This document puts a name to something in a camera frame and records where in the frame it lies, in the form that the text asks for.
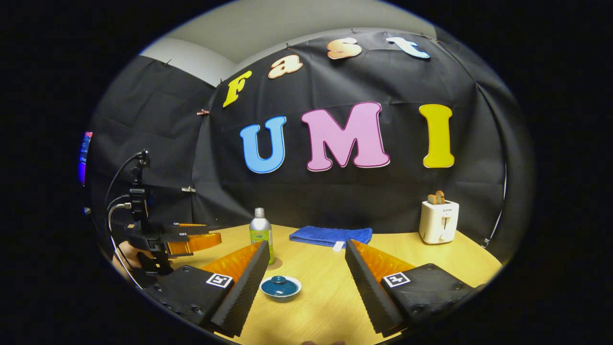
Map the white hanging cable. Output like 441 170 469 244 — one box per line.
481 163 507 247

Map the silver green water bottle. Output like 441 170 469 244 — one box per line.
250 207 275 265

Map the computer monitor screen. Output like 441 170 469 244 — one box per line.
79 132 93 185

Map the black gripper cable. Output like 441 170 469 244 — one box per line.
105 152 143 207

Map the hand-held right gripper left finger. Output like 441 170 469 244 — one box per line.
144 241 271 338

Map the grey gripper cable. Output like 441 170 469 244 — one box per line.
108 203 133 269

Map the white toaster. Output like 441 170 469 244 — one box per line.
419 200 460 245

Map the black backdrop cloth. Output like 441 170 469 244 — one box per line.
86 29 534 262

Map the blue folded towel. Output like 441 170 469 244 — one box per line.
289 226 373 252

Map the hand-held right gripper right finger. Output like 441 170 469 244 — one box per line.
345 240 487 337

